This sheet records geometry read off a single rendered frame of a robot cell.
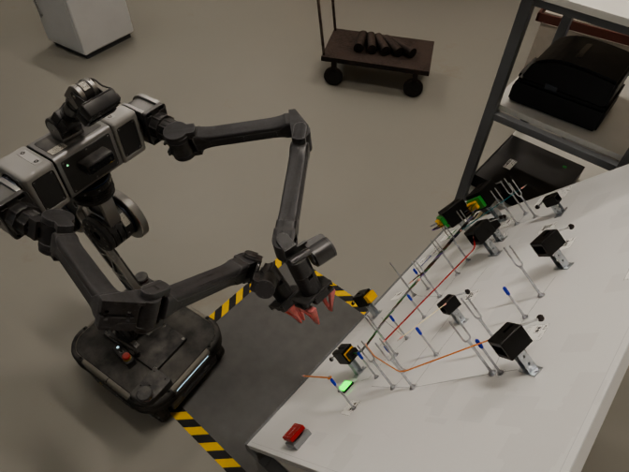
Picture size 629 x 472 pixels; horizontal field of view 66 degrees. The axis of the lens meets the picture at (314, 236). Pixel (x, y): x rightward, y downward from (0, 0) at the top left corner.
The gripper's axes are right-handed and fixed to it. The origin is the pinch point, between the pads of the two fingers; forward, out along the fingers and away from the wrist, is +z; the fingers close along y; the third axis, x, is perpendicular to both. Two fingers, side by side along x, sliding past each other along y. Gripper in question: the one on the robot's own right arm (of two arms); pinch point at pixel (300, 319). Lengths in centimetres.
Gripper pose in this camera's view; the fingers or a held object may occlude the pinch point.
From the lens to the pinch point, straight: 147.8
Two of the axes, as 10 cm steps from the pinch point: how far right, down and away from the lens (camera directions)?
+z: 5.2, 8.1, 2.6
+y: 6.7, -5.8, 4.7
